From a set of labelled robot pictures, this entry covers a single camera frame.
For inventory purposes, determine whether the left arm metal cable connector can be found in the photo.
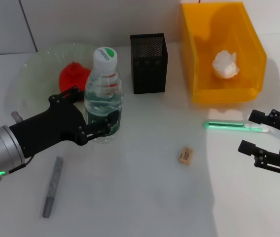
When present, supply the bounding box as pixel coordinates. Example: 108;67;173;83
11;111;24;123

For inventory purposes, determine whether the beige eraser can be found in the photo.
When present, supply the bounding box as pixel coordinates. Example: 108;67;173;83
178;146;195;165

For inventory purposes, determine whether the red tomato-shaped toy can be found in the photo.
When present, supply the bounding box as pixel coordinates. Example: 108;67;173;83
58;61;92;102

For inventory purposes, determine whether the grey marker pen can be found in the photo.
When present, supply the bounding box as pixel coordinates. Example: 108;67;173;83
41;157;64;218

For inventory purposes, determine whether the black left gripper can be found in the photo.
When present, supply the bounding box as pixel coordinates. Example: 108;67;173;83
8;85;120;158

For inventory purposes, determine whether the yellow plastic bin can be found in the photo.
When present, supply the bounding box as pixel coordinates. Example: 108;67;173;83
181;1;268;104

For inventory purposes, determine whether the green glass fruit plate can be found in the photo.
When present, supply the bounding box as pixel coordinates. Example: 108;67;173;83
5;42;122;129

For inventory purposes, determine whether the green label water bottle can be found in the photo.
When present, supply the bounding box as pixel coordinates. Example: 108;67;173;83
84;46;125;145

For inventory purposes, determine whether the black mesh pen holder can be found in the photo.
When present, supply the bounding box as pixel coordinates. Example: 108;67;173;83
130;33;168;95

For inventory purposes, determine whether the white paper ball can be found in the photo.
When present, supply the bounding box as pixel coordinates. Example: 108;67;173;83
212;50;241;79

